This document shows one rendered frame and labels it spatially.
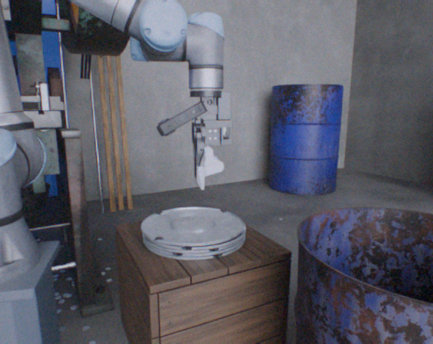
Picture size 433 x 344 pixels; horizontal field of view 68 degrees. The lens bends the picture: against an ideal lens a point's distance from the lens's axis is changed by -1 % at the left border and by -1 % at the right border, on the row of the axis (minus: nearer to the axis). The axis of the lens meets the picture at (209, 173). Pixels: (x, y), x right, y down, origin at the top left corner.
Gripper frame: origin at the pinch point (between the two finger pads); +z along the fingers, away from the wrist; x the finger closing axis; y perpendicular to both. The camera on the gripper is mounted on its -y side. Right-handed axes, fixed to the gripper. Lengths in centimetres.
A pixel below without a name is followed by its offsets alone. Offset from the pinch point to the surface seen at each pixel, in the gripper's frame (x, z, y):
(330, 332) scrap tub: -30.1, 18.5, 18.1
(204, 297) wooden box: -5.7, 26.1, 0.7
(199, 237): 6.3, 16.6, 0.9
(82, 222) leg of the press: 35, 21, -35
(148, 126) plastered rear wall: 195, 0, -21
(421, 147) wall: 198, 23, 229
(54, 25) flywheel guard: 72, -48, -50
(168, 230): 12.3, 16.5, -7.1
